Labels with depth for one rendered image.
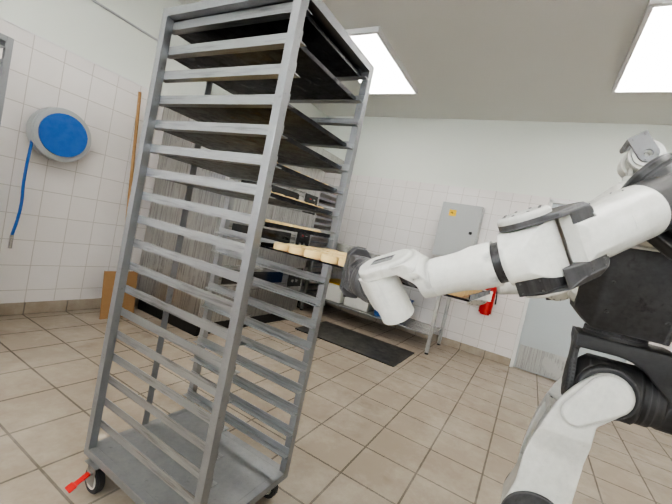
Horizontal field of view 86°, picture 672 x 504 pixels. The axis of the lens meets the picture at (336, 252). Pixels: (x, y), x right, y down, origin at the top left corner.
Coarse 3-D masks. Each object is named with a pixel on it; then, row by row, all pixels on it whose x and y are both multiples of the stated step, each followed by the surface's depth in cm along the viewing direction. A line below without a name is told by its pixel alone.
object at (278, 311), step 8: (208, 288) 171; (216, 288) 171; (224, 288) 168; (232, 296) 165; (248, 304) 157; (256, 304) 158; (264, 304) 156; (272, 312) 152; (280, 312) 152; (288, 312) 150; (296, 320) 147; (304, 320) 145; (312, 320) 144; (312, 328) 141
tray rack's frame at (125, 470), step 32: (224, 0) 114; (256, 0) 108; (288, 0) 104; (320, 0) 105; (160, 32) 130; (160, 64) 130; (128, 224) 132; (224, 224) 171; (128, 256) 134; (160, 352) 158; (96, 384) 137; (192, 384) 176; (96, 416) 137; (192, 416) 172; (96, 448) 138; (192, 448) 150; (224, 448) 154; (128, 480) 126; (160, 480) 129; (192, 480) 132; (224, 480) 136; (256, 480) 139
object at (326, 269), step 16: (368, 80) 138; (352, 128) 140; (352, 160) 140; (336, 208) 141; (336, 224) 141; (336, 240) 143; (320, 288) 143; (320, 320) 145; (304, 352) 145; (304, 384) 145; (288, 464) 147
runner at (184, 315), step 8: (128, 288) 135; (136, 296) 132; (144, 296) 130; (152, 296) 128; (152, 304) 128; (160, 304) 125; (168, 304) 123; (168, 312) 123; (176, 312) 121; (184, 312) 119; (192, 320) 117; (200, 320) 115; (208, 328) 113; (216, 328) 111; (224, 328) 110; (224, 336) 109; (240, 344) 107
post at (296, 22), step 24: (288, 48) 100; (288, 72) 100; (288, 96) 102; (264, 168) 102; (264, 192) 102; (264, 216) 104; (240, 288) 103; (240, 312) 104; (240, 336) 106; (216, 408) 105; (216, 432) 106; (216, 456) 108
